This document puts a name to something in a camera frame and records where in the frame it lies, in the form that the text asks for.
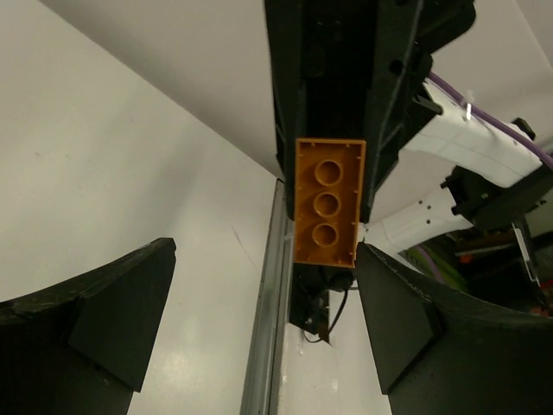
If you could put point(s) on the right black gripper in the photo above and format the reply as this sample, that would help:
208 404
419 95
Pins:
363 65

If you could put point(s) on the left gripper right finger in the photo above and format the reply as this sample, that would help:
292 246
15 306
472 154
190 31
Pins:
438 350

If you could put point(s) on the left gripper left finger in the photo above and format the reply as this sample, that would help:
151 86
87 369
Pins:
83 346

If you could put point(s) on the orange lego base plate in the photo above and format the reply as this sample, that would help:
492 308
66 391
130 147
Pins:
329 179

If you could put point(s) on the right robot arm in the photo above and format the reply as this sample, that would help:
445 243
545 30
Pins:
498 174

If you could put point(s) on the aluminium rail base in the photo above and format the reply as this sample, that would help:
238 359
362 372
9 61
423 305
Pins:
264 375

